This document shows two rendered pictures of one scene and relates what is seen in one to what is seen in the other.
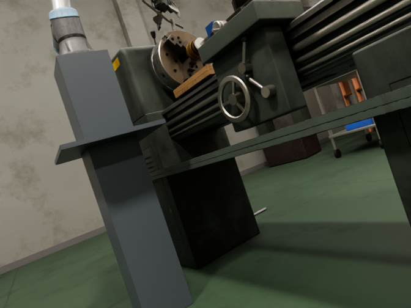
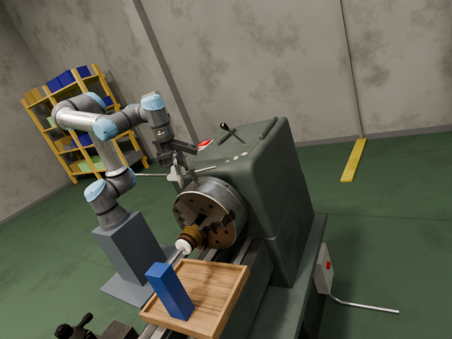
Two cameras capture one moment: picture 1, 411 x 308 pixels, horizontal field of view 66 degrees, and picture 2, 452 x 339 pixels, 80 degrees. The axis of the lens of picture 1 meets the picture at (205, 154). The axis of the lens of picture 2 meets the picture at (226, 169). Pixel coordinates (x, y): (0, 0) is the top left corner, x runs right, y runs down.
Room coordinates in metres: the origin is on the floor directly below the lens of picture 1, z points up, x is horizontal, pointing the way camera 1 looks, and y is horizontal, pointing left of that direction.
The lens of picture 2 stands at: (1.51, -1.08, 1.67)
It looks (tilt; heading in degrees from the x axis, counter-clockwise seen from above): 22 degrees down; 71
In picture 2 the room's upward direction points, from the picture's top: 21 degrees counter-clockwise
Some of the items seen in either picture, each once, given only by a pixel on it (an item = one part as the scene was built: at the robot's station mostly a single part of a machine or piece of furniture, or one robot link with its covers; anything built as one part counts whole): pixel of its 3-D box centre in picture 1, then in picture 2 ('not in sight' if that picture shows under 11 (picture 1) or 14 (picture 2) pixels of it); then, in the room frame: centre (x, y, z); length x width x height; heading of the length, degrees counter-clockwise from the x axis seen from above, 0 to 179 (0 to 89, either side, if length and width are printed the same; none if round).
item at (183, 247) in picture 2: (207, 38); (175, 257); (1.51, -0.19, 1.08); 0.13 x 0.07 x 0.07; 34
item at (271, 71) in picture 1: (251, 83); not in sight; (1.04, -0.22, 0.73); 0.27 x 0.12 x 0.27; 34
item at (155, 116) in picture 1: (182, 183); (272, 256); (2.04, 0.20, 0.43); 0.60 x 0.48 x 0.86; 34
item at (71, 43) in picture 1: (76, 51); (110, 214); (1.33, 0.38, 1.15); 0.15 x 0.15 x 0.10
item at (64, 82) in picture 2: not in sight; (83, 130); (1.10, 6.19, 1.24); 2.69 x 0.73 x 2.49; 119
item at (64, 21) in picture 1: (66, 25); (100, 195); (1.34, 0.38, 1.27); 0.13 x 0.12 x 0.14; 26
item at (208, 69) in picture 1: (219, 77); (195, 292); (1.51, -0.18, 0.89); 0.36 x 0.30 x 0.04; 124
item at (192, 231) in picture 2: (196, 49); (190, 237); (1.60, -0.12, 1.08); 0.09 x 0.09 x 0.09; 34
